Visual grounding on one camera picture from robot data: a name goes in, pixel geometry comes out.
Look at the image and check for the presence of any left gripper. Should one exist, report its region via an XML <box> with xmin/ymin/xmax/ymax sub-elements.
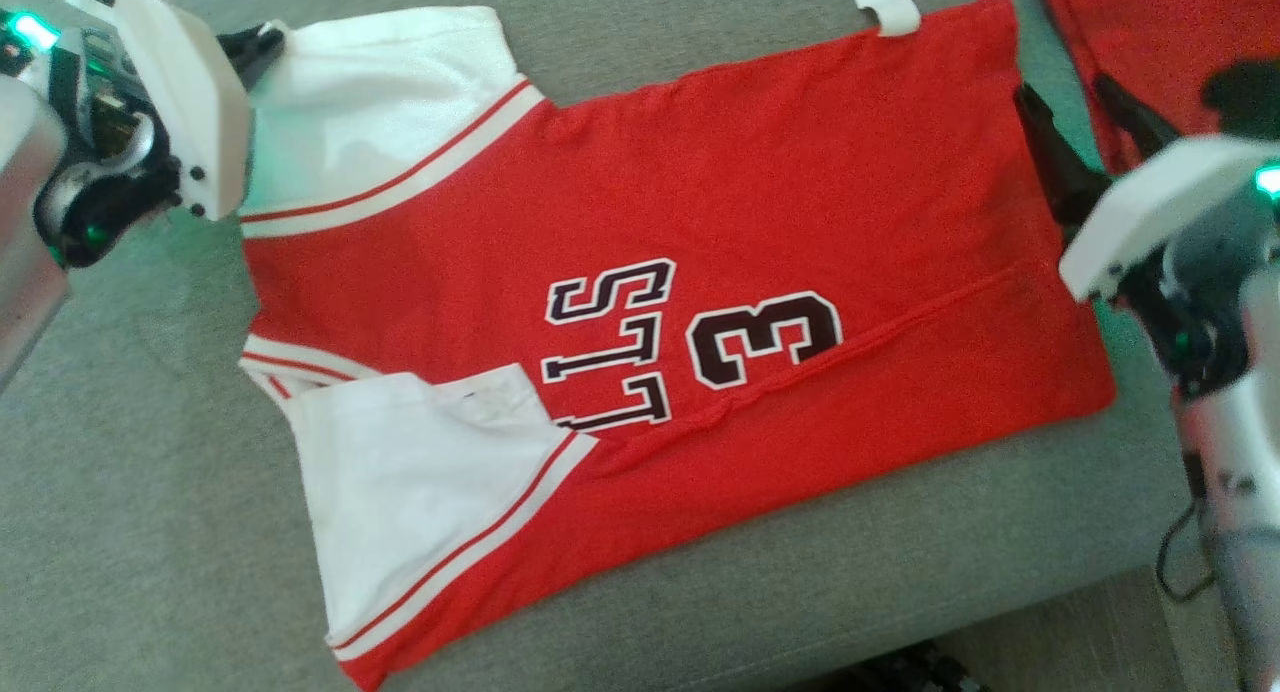
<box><xmin>0</xmin><ymin>0</ymin><xmax>290</xmax><ymax>269</ymax></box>

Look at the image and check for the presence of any grey sofa seat cushion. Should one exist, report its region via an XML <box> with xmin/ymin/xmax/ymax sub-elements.
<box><xmin>0</xmin><ymin>0</ymin><xmax>1201</xmax><ymax>692</ymax></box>

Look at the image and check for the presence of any red white number jersey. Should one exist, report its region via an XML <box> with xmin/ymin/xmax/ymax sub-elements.
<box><xmin>238</xmin><ymin>0</ymin><xmax>1117</xmax><ymax>692</ymax></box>

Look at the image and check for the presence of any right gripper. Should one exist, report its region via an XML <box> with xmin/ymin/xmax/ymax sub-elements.
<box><xmin>1012</xmin><ymin>60</ymin><xmax>1280</xmax><ymax>399</ymax></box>

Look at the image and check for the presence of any black textured object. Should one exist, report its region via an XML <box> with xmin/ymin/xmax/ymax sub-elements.
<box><xmin>800</xmin><ymin>639</ymin><xmax>993</xmax><ymax>692</ymax></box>

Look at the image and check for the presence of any red shorts white waistband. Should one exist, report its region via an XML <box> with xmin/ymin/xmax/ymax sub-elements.
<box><xmin>1038</xmin><ymin>0</ymin><xmax>1280</xmax><ymax>178</ymax></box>

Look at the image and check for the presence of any thin black cable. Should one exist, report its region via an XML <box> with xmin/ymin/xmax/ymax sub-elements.
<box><xmin>1155</xmin><ymin>452</ymin><xmax>1219</xmax><ymax>605</ymax></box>

